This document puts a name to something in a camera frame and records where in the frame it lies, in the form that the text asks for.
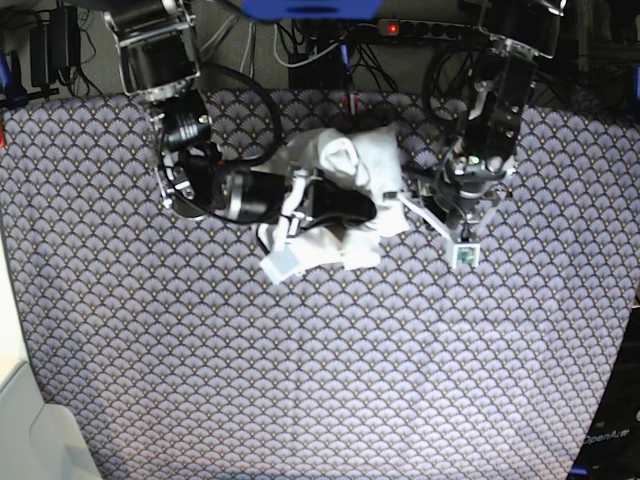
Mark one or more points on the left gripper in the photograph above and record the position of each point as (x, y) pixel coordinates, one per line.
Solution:
(458, 220)

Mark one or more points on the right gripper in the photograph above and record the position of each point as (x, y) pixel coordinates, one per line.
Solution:
(292, 250)

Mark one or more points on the white T-shirt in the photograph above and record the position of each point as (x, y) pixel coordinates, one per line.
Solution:
(369, 162)

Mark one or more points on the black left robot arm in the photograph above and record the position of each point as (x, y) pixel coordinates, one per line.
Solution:
(495, 88)

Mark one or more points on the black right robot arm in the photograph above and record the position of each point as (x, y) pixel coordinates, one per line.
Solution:
(159, 65)

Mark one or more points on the red black table clamp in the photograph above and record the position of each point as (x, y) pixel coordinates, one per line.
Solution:
(351, 104)

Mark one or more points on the black power strip red light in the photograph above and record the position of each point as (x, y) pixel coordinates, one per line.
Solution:
(423, 29)

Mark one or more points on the blue box at top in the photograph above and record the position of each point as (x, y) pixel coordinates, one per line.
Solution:
(311, 9)

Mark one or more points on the patterned fan-print table cloth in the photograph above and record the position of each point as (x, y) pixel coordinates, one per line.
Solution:
(180, 360)

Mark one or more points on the black box with lettering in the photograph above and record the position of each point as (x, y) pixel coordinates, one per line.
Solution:
(611, 447)

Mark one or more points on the black adapter on floor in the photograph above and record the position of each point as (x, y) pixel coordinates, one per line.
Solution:
(55, 46)

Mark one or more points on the white plastic bin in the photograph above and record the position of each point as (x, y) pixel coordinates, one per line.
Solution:
(39, 440)

